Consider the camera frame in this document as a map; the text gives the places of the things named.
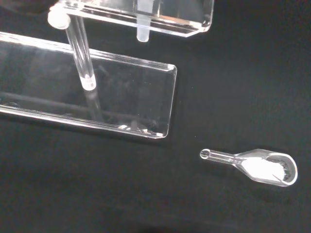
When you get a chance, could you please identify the glass weighing funnel with powder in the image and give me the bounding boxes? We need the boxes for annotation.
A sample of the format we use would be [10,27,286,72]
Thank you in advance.
[200,148,298,187]

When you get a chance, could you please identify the transparent funnel stand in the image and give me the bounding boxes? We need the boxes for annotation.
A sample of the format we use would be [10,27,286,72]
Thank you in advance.
[0,0,214,139]

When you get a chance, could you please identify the black table cloth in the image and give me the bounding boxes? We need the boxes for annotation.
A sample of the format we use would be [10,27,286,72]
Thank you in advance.
[0,0,311,233]

